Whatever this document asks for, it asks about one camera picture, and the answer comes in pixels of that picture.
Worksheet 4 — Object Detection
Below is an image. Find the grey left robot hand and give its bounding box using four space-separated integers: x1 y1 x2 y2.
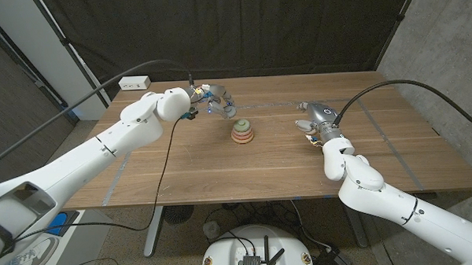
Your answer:
185 83 238 122

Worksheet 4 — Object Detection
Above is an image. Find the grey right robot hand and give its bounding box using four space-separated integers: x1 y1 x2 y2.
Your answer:
293 101 346 147

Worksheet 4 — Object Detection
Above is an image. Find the dark grey toy ring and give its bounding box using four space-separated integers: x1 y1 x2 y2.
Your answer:
221 104 238 120

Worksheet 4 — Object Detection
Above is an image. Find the green toy ring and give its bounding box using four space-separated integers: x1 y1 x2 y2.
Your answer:
232 119 252 134

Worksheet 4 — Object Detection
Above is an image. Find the dusty pink toy ring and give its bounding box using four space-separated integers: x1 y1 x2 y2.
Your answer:
231 126 253 138

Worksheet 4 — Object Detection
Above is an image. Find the coral red toy ring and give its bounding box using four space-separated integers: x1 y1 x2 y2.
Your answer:
230 131 255 142

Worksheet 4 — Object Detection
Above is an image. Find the black curtain backdrop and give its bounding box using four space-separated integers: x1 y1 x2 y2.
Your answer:
40 0 421 104

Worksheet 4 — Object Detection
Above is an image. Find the white power strip box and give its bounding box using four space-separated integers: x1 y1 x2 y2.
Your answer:
117 75 152 91

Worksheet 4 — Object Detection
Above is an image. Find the grey table leg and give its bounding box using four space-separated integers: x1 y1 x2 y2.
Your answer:
340 197 370 250

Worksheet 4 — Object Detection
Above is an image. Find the black backdrop stand pole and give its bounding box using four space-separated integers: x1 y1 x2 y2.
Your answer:
31 0 112 111
371 0 423 71

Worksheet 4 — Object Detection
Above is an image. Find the round black floor fan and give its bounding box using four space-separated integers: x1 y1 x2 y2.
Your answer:
162 204 195 226

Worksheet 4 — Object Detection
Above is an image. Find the round grey floor object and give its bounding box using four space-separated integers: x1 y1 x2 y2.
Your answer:
202 219 222 240

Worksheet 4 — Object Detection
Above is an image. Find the black power brick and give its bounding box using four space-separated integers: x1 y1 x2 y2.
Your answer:
314 245 354 265

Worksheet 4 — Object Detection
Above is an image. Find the white table leg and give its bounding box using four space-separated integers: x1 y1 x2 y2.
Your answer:
142 205 166 259

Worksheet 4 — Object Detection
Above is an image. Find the white robot torso base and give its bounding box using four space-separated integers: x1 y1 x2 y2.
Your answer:
199 223 315 265

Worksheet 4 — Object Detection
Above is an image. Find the grey radio module with antennas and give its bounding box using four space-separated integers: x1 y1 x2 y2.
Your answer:
242 234 286 265

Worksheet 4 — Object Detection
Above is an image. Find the blue foot pedal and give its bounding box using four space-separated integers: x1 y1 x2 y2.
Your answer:
43 210 81 237

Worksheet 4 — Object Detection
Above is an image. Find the white grey sneaker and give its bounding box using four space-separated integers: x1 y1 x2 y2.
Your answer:
0 235 63 265

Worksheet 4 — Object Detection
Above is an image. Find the large orange toy ring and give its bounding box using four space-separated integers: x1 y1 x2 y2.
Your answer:
230 134 256 146

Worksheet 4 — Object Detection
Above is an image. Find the thin black left wrist cable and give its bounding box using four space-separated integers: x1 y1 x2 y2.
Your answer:
6 117 188 245

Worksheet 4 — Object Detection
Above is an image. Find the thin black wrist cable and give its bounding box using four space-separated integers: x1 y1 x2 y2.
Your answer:
374 224 399 265
6 117 188 245

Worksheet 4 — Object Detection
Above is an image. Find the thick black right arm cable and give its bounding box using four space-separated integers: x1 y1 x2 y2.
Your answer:
331 76 472 140

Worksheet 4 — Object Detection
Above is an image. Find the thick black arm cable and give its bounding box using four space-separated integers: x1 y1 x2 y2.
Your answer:
0 57 197 171
331 76 472 140

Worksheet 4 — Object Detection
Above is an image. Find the black floor cable tangle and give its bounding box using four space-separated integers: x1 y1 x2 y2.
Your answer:
202 201 303 231

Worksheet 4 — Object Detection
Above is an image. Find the light grey floor cable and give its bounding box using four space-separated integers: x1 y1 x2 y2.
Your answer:
290 199 332 252

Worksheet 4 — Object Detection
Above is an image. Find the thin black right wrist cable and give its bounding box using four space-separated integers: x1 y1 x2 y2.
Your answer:
374 224 399 265

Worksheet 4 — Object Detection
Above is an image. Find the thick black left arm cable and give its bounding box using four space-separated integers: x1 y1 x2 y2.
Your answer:
0 57 197 171

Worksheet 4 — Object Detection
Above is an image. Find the black metal frame bar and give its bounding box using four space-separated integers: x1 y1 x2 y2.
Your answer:
0 12 80 128

